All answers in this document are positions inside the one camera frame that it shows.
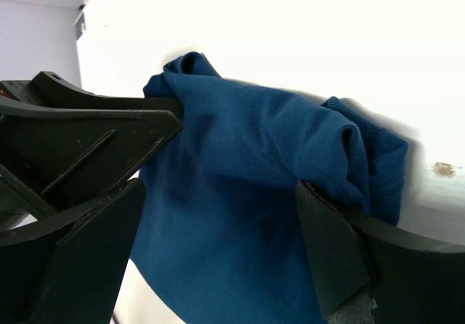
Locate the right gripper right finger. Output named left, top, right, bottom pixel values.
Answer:
left=296, top=180, right=464, bottom=323

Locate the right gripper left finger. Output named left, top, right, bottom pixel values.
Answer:
left=1, top=179, right=145, bottom=323

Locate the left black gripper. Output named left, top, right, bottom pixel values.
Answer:
left=1, top=71, right=183, bottom=215

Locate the blue t shirt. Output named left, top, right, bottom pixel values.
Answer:
left=131, top=52, right=408, bottom=323

